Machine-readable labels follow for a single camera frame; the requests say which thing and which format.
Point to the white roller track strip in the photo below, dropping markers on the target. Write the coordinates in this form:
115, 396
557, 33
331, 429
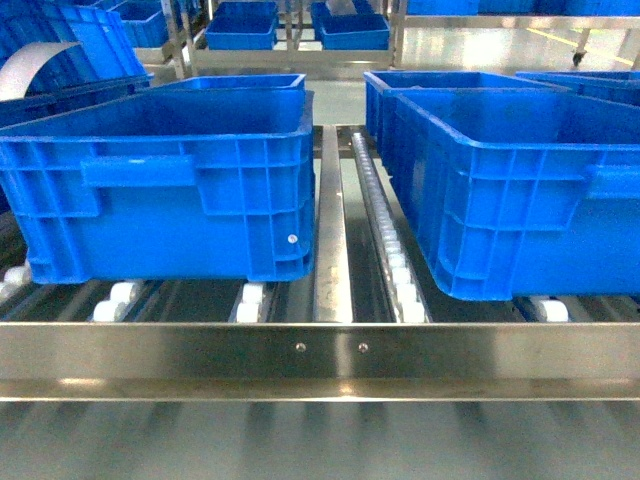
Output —
404, 294

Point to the stainless steel flow rack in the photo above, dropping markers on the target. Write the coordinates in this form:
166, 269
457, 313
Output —
176, 389

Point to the blue left front crate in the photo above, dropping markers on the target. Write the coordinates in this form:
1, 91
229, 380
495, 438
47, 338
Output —
185, 184

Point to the blue left rear crate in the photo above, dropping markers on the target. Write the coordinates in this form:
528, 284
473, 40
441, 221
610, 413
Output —
294, 81

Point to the blue right rear crate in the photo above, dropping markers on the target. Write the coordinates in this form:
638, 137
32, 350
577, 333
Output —
381, 88

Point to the blue right front crate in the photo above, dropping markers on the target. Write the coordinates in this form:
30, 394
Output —
520, 192

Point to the tilted blue crate far left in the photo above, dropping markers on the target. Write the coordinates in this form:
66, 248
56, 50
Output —
95, 62

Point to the steel centre divider rail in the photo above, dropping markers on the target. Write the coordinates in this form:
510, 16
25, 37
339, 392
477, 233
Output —
332, 285

